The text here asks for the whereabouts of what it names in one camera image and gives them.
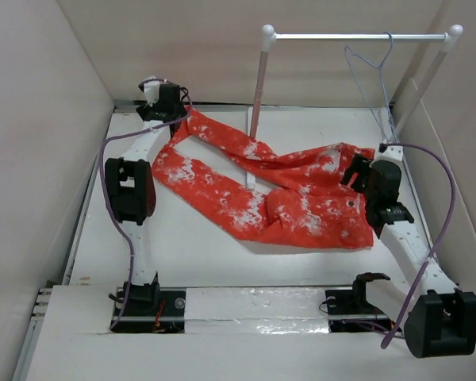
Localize red white patterned trousers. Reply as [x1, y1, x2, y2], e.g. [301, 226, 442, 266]
[152, 110, 374, 249]

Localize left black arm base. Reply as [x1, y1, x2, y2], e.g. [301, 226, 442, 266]
[109, 276, 186, 334]

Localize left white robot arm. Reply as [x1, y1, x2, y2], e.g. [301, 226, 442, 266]
[101, 79, 187, 315]

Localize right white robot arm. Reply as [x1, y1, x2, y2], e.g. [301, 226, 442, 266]
[341, 151, 476, 358]

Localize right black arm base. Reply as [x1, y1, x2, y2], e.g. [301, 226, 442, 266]
[318, 272, 409, 335]

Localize silver foil tape strip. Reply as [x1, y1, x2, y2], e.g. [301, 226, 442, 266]
[184, 287, 329, 335]

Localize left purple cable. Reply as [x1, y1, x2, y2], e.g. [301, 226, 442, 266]
[98, 77, 194, 330]

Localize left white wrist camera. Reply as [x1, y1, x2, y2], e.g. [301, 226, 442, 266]
[139, 77, 169, 106]

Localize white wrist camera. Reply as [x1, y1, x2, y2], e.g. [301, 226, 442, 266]
[139, 77, 169, 106]
[375, 143, 404, 164]

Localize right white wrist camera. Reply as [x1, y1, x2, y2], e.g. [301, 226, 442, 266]
[375, 143, 404, 164]

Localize blue wire hanger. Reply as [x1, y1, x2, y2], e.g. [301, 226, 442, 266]
[344, 31, 397, 141]

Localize white clothes rack frame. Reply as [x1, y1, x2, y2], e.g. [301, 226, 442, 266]
[244, 24, 464, 187]

